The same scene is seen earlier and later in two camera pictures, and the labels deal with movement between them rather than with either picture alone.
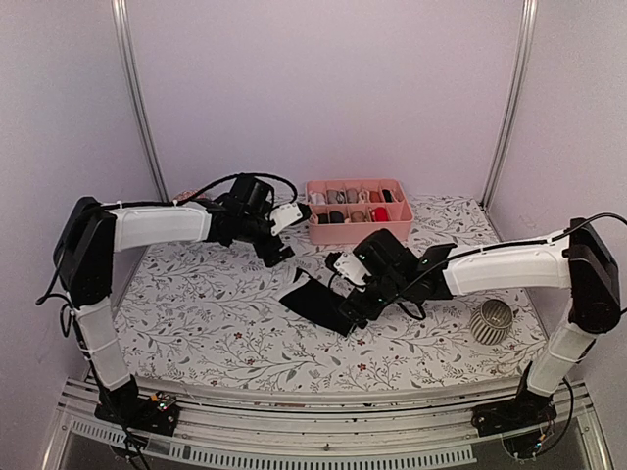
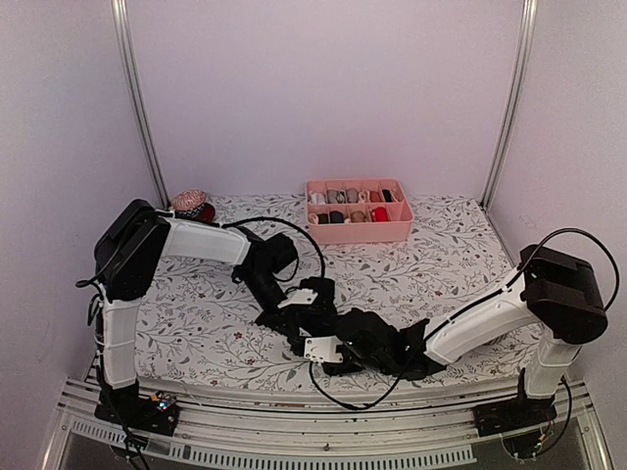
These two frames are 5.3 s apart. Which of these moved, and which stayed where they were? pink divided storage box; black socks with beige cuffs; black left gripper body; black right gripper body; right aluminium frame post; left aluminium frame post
Moved: black left gripper body; black right gripper body
Stayed: pink divided storage box; left aluminium frame post; black socks with beige cuffs; right aluminium frame post
